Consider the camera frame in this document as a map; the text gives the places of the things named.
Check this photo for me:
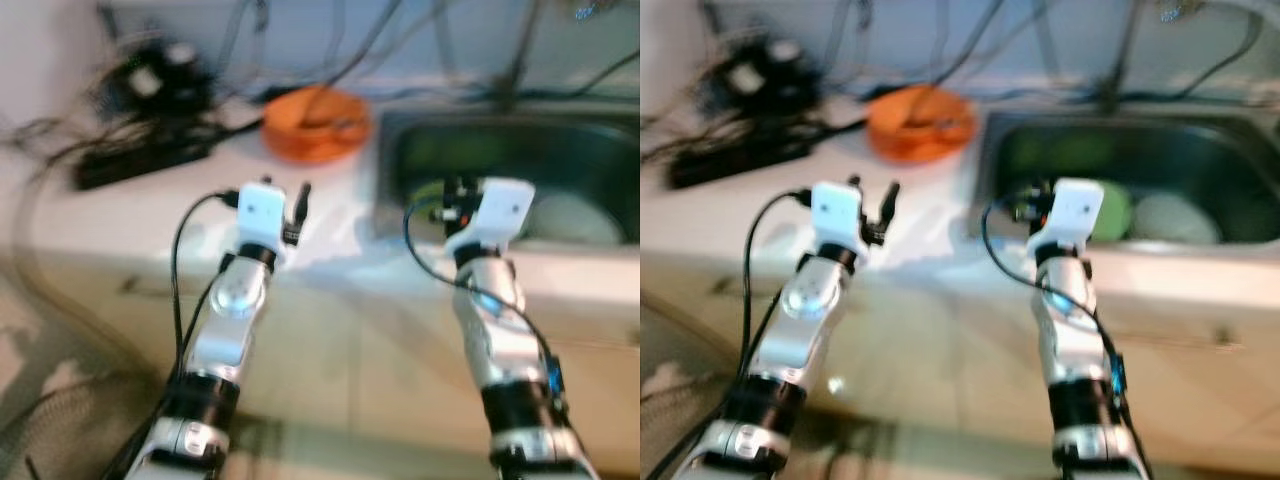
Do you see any cream kitchen cabinet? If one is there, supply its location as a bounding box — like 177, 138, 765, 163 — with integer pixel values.
30, 245, 641, 471
640, 245, 1280, 471

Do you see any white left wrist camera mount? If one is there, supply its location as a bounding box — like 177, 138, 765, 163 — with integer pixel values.
237, 183, 291, 266
812, 182, 869, 263

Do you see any white bowl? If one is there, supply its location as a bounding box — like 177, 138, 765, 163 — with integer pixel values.
520, 192, 626, 246
1130, 192, 1223, 246

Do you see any orange plastic bowl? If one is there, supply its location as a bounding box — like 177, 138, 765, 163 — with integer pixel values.
265, 85, 371, 151
868, 85, 976, 151

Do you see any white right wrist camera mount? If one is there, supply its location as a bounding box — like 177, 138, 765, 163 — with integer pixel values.
445, 178, 536, 259
1030, 178, 1106, 251

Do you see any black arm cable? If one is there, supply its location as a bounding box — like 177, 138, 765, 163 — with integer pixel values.
403, 198, 561, 401
170, 190, 241, 381
982, 195, 1126, 401
742, 190, 813, 381

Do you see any black wire cage fan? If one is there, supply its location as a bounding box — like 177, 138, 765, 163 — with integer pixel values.
0, 370, 131, 480
640, 375, 721, 480

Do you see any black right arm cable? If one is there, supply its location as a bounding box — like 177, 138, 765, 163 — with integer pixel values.
403, 198, 561, 401
982, 195, 1126, 401

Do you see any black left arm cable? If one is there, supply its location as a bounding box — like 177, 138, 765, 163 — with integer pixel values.
170, 190, 241, 381
742, 190, 813, 381

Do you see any black charger with white label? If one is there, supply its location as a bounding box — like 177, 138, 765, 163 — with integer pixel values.
100, 40, 216, 121
700, 38, 811, 116

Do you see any black power strip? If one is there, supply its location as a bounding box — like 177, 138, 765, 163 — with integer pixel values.
668, 140, 813, 189
75, 140, 213, 191

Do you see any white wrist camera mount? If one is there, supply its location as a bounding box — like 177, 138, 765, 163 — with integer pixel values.
1030, 178, 1106, 251
237, 183, 291, 266
445, 178, 536, 259
812, 182, 869, 263

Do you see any metal gooseneck faucet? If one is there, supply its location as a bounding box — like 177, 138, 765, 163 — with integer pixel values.
498, 0, 606, 113
1095, 0, 1196, 113

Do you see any stainless steel sink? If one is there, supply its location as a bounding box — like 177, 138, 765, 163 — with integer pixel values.
375, 105, 641, 249
968, 108, 1280, 251

